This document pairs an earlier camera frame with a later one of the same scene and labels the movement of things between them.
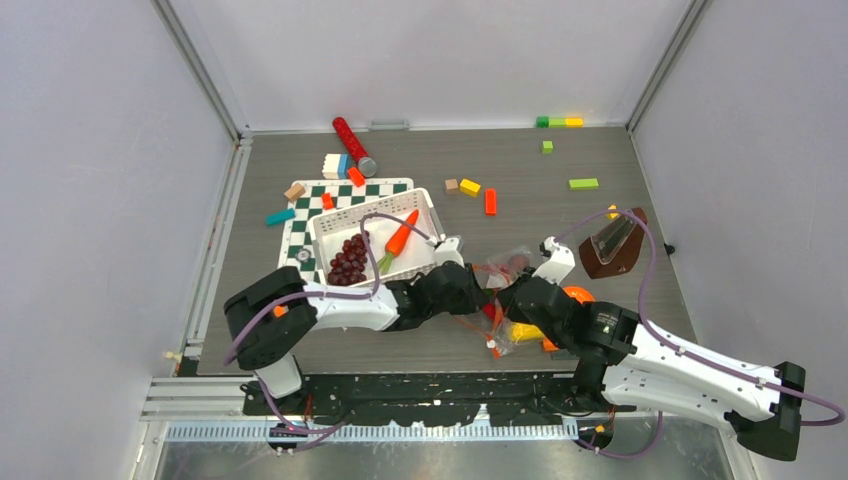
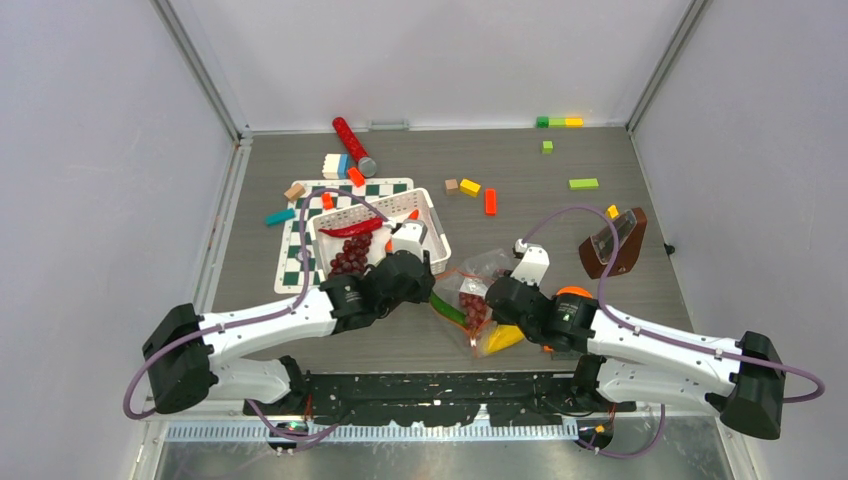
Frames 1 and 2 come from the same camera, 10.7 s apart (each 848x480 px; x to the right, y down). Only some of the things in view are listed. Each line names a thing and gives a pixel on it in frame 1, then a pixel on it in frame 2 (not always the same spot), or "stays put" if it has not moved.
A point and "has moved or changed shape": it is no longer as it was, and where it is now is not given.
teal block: (282, 216) stays put
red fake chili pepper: (490, 310) has moved or changed shape
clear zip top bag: (492, 322) has moved or changed shape
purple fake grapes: (348, 268) stays put
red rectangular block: (490, 201) stays put
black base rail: (429, 399) stays put
